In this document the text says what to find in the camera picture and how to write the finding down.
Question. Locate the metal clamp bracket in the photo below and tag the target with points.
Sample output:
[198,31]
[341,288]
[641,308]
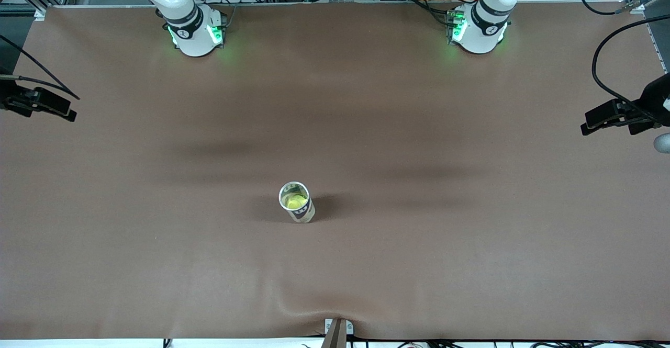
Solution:
[349,328]

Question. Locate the brown camera pole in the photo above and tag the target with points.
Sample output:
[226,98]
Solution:
[335,337]

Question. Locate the yellow tennis ball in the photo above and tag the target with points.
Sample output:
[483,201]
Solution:
[294,201]

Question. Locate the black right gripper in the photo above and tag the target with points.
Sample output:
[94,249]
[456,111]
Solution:
[11,99]

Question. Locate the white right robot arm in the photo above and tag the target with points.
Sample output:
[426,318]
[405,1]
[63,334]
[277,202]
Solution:
[191,34]

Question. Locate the clear tennis ball can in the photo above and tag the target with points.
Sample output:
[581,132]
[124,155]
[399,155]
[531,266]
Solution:
[303,215]

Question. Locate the grey metal side panel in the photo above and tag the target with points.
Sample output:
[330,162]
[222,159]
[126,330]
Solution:
[660,39]

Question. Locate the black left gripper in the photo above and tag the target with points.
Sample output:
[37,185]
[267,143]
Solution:
[650,102]

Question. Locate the brown table cover mat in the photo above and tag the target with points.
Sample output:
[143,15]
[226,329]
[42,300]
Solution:
[471,233]

